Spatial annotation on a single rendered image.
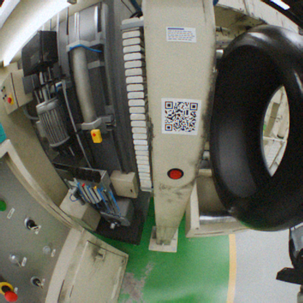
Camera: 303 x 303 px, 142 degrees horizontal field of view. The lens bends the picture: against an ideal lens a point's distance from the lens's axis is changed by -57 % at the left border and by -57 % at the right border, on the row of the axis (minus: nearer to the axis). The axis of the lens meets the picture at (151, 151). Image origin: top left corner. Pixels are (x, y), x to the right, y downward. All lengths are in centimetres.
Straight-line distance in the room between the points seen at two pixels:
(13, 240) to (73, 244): 22
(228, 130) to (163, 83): 51
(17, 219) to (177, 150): 43
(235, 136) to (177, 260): 114
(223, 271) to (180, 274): 43
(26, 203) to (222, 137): 80
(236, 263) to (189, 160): 136
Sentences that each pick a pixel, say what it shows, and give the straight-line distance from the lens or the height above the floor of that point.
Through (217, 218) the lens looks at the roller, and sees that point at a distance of 46.
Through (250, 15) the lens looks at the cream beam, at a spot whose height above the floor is 164.
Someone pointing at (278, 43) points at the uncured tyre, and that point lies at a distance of 28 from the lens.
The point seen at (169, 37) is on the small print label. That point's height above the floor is 137.
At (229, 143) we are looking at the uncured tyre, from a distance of 68.
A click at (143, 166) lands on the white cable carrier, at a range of 34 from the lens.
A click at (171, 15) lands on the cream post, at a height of 142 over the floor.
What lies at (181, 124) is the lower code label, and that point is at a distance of 25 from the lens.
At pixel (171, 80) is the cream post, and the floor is 129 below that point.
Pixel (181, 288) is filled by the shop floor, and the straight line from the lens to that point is 135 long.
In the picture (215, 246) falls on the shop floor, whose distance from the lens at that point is 143.
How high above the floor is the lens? 130
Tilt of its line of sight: 36 degrees down
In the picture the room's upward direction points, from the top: 3 degrees counter-clockwise
